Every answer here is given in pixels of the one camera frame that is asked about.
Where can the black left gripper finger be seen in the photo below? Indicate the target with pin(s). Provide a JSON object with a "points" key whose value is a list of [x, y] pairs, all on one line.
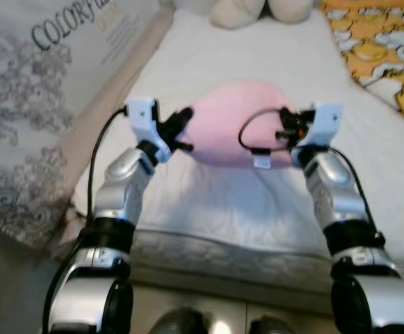
{"points": [[184, 146], [182, 118]]}

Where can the pink pillow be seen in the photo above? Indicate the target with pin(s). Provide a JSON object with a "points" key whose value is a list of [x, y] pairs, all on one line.
{"points": [[222, 118]]}

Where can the yellow cartoon egg blanket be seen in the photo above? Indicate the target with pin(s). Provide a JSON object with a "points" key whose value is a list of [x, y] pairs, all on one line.
{"points": [[375, 42]]}

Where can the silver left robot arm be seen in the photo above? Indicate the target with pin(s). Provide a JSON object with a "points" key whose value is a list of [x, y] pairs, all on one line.
{"points": [[111, 209]]}

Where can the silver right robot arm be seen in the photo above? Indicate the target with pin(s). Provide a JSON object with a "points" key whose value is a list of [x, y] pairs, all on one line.
{"points": [[348, 209]]}

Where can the white pillow label tag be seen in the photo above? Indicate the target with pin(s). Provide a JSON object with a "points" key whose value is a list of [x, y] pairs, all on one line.
{"points": [[262, 163]]}

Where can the white bed sheet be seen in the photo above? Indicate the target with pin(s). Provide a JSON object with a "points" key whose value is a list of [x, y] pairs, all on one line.
{"points": [[257, 202]]}

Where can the grey paisley printed headboard cover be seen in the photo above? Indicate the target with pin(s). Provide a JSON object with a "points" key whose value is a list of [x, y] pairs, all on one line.
{"points": [[21, 104]]}

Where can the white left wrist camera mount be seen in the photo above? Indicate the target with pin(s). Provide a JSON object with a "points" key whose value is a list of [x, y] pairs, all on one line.
{"points": [[144, 122]]}

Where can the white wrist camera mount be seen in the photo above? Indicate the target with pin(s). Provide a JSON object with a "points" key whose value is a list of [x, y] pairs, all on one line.
{"points": [[323, 124], [144, 122]]}

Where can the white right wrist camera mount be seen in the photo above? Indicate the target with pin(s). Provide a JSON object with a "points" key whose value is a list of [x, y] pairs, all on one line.
{"points": [[323, 124]]}

